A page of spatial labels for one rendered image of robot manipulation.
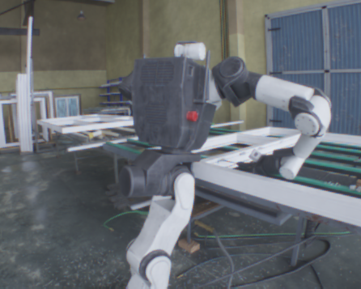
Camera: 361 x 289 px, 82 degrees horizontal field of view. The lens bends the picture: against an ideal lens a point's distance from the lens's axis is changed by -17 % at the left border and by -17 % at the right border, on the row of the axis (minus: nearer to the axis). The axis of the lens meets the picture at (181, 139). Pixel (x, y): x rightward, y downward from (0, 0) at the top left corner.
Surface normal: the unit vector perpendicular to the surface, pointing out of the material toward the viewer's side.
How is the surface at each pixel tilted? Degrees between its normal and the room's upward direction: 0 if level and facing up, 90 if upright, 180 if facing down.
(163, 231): 90
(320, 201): 90
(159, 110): 96
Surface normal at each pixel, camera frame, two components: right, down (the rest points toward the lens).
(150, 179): 0.60, 0.12
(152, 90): -0.48, 0.27
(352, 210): -0.76, 0.13
